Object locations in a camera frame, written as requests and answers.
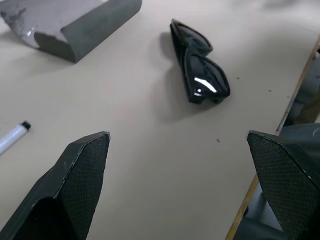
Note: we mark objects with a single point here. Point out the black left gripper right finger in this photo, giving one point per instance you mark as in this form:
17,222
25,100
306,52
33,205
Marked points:
282,180

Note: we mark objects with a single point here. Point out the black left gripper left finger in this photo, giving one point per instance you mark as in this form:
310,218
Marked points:
72,180

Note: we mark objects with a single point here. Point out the white marker with black cap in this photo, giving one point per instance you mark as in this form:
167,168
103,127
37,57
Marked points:
10,137

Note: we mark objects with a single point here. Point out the black sunglasses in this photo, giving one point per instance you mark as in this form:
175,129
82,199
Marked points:
200,82

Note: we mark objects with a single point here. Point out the dark grey rounded shape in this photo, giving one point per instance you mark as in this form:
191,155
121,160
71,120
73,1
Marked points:
302,135

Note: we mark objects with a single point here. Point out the grey open glasses case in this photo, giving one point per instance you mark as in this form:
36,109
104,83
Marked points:
87,25

